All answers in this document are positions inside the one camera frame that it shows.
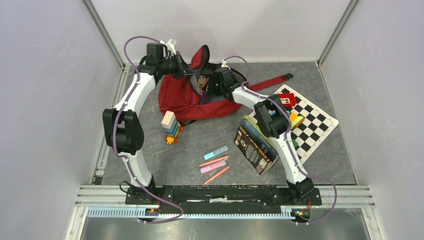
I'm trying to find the black book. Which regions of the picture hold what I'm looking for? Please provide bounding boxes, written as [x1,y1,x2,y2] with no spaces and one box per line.
[233,126,279,175]

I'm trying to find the aluminium frame rail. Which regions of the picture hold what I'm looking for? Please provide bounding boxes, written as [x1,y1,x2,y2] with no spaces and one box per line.
[65,185,384,240]

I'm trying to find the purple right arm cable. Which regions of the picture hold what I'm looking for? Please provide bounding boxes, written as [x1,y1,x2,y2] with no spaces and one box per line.
[221,55,339,225]

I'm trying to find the blue book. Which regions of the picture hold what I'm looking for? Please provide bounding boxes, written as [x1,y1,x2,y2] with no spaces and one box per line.
[240,117,279,161]

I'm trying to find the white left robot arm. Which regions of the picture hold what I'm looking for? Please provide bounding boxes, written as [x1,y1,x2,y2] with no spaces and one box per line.
[102,38,196,204]

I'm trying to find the red toy brick house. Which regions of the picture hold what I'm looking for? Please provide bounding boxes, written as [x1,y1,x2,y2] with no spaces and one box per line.
[277,92,297,108]

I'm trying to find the green book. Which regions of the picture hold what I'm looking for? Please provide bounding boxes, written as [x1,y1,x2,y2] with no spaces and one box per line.
[244,115,275,148]

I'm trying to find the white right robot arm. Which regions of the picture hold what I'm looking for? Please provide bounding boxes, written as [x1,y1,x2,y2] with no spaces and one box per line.
[208,66,314,204]

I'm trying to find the colourful block tower toy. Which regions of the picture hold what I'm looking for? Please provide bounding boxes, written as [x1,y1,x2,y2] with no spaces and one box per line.
[161,110,184,145]

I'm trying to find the orange pen upper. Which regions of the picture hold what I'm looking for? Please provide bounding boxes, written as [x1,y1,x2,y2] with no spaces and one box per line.
[199,155,230,167]

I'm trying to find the green cube block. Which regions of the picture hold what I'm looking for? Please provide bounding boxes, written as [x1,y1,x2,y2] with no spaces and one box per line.
[292,139,299,150]

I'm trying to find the purple book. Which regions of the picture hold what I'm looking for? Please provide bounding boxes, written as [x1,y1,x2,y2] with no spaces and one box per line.
[197,75,210,105]

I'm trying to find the colourful block pile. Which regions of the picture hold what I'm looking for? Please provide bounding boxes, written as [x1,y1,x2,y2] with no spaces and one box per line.
[268,108,305,131]

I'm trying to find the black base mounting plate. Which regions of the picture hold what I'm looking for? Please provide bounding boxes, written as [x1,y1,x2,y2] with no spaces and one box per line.
[125,185,322,215]

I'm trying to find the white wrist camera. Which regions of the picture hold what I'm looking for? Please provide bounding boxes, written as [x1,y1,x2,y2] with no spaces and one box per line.
[160,38,177,56]
[220,59,230,69]

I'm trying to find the red student backpack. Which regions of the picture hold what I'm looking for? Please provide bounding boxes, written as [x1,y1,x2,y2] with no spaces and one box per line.
[158,44,294,123]

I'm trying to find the blue highlighter pen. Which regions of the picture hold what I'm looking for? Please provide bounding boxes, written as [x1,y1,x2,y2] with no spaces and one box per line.
[203,145,229,161]

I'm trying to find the orange pen lower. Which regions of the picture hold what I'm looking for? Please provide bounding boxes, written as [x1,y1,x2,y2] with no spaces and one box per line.
[202,166,231,186]

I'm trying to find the black white chessboard mat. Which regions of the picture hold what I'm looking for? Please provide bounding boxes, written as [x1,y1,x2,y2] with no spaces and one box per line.
[248,84,339,164]

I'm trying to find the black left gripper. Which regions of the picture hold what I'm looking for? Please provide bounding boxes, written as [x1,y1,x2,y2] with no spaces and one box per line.
[158,51,196,80]

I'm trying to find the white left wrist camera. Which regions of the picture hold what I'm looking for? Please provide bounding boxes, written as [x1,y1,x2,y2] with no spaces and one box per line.
[160,38,177,56]

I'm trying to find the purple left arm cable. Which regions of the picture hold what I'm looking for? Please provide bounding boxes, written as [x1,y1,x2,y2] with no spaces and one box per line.
[111,35,184,225]

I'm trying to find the orange pen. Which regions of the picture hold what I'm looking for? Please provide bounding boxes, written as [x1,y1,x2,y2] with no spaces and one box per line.
[199,155,230,167]
[202,166,231,186]

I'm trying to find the pink highlighter pen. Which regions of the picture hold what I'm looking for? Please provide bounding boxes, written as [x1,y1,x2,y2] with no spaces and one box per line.
[200,160,227,174]

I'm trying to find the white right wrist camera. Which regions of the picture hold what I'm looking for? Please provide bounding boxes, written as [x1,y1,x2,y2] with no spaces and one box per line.
[220,59,230,69]

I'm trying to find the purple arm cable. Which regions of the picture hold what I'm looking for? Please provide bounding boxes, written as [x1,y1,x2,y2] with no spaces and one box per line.
[221,55,339,225]
[111,35,184,225]

